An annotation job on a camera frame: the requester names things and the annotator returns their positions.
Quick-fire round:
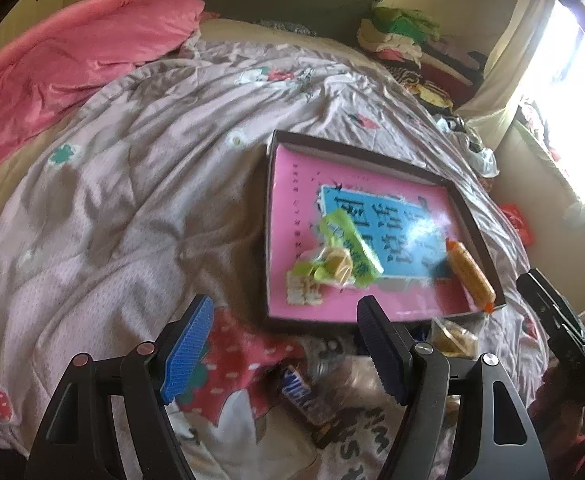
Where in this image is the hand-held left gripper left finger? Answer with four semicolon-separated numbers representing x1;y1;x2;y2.
25;294;214;480

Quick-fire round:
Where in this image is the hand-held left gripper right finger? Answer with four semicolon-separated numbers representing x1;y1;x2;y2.
356;296;546;480

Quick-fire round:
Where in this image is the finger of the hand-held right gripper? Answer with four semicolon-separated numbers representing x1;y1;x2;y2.
517;267;585;361

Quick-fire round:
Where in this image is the brown snack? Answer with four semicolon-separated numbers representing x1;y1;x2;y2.
317;350;374;402

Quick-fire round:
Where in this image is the clear pastry packet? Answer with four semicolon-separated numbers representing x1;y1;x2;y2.
430;317;484;361

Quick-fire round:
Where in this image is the pink box lid tray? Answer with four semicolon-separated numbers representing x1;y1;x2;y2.
262;130;506;327

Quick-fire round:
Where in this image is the dark red cloth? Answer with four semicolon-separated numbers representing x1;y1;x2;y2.
527;360;585;480

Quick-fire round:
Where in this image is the dark wrapped chocolate bar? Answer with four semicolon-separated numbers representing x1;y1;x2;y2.
277;364;356;450

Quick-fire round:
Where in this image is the orange biscuit packet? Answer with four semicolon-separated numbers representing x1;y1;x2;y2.
445;237;497;315

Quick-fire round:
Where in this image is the red plastic bag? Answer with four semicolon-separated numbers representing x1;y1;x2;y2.
500;203;532;247

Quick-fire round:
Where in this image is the green snack packet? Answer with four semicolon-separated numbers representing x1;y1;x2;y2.
286;210;386;307

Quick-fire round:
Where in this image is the white plastic bag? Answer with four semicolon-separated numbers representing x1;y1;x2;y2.
435;114;499;177

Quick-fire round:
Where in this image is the strawberry print duvet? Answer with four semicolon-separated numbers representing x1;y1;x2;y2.
0;37;548;480

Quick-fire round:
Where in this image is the pink and blue book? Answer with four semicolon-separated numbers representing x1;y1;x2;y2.
270;142;479;322

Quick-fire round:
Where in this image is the cream curtain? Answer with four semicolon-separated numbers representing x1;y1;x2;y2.
457;0;559;128

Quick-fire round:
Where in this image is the pile of folded clothes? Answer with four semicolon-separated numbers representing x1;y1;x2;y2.
357;6;489;111

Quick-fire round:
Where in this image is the pink quilt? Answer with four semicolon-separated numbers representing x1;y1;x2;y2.
0;0;206;186

